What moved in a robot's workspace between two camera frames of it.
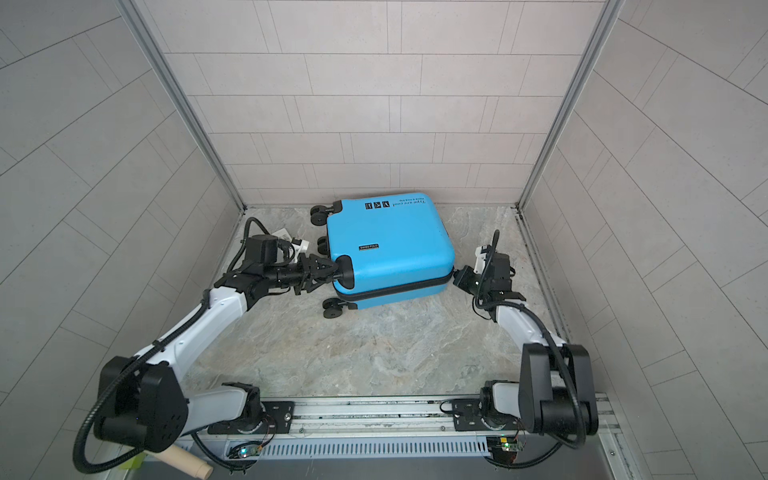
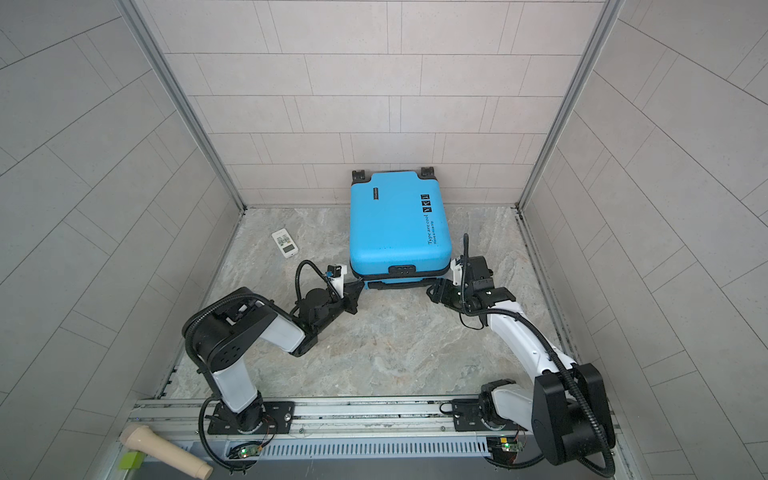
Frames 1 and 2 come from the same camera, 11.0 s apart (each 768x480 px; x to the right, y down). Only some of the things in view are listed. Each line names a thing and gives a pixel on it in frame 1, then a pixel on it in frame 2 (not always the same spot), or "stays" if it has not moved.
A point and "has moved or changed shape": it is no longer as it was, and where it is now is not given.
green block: x=134 y=462 stays
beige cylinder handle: x=183 y=461 stays
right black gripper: x=465 y=281 → x=442 y=291
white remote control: x=283 y=234 stays
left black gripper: x=307 y=272 → x=351 y=296
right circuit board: x=504 y=448 stays
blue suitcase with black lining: x=390 y=248 has moved or changed shape
